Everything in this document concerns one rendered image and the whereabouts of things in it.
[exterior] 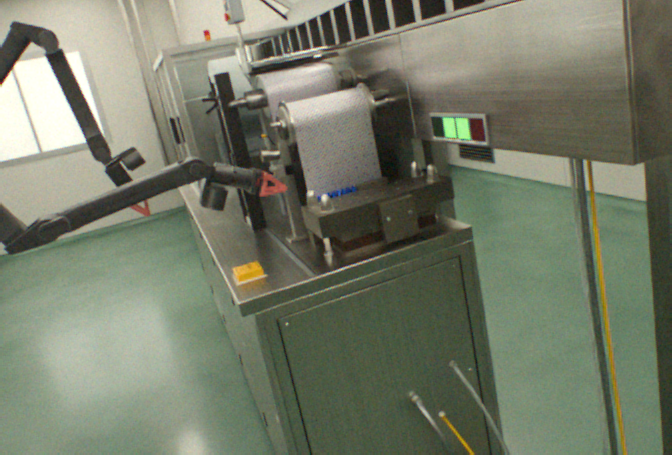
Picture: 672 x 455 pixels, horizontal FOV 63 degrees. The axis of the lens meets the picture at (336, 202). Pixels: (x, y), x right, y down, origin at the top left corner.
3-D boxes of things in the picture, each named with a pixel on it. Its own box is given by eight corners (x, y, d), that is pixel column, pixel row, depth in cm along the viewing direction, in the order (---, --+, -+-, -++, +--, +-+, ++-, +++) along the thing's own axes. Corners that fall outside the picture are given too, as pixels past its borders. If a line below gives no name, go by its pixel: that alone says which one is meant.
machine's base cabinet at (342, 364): (210, 297, 387) (177, 180, 366) (296, 269, 405) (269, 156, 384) (324, 591, 153) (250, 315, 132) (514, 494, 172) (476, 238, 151)
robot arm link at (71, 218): (33, 225, 130) (37, 215, 139) (44, 246, 132) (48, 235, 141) (203, 156, 142) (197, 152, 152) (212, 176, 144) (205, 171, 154)
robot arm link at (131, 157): (94, 151, 185) (93, 152, 177) (124, 133, 188) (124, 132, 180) (116, 180, 189) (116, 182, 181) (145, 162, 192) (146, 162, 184)
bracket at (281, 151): (285, 240, 172) (262, 145, 165) (304, 234, 174) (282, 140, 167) (289, 244, 168) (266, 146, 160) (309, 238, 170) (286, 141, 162)
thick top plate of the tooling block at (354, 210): (305, 226, 157) (300, 206, 155) (427, 190, 168) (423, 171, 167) (322, 239, 142) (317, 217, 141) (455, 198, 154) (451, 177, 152)
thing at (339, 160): (310, 203, 161) (296, 142, 156) (382, 183, 167) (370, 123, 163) (310, 204, 160) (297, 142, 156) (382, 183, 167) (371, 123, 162)
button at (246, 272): (234, 276, 150) (232, 268, 149) (259, 268, 152) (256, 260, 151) (238, 284, 143) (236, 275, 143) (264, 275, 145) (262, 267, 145)
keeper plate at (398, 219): (383, 242, 148) (376, 203, 146) (416, 232, 151) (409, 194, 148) (387, 244, 146) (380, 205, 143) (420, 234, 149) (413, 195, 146)
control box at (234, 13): (224, 26, 205) (217, -2, 203) (240, 23, 208) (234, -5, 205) (229, 23, 199) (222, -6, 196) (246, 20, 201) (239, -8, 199)
